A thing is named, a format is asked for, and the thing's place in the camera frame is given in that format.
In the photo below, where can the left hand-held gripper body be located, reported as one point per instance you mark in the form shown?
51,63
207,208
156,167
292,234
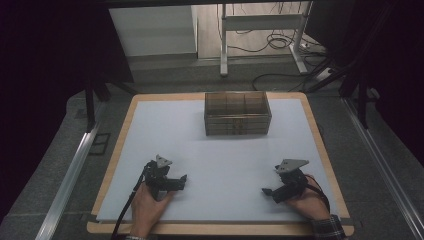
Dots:
156,180

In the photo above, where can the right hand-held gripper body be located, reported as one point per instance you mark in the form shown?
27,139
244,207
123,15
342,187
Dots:
290,185

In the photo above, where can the person's right hand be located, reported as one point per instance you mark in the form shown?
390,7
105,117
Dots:
308,203

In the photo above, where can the person's left hand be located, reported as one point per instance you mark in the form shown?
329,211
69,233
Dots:
146,210

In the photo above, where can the white table mat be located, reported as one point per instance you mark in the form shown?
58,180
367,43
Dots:
216,160

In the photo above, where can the smoked acrylic drawer organizer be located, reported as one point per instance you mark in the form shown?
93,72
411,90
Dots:
237,115

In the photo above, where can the black stand legs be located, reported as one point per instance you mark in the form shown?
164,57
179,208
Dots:
90,103
362,100

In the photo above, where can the white cabinet panel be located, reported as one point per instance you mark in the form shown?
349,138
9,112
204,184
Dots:
153,30

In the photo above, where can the aluminium rail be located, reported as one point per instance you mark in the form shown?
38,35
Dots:
386,166
68,181

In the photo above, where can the white metal desk frame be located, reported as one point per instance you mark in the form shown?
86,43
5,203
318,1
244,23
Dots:
263,23

